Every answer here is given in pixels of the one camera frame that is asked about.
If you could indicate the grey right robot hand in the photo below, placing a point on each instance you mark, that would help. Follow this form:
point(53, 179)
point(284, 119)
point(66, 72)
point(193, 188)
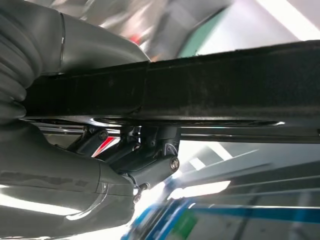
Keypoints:
point(50, 172)

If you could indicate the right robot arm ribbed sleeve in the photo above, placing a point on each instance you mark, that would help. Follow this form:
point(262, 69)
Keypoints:
point(12, 66)

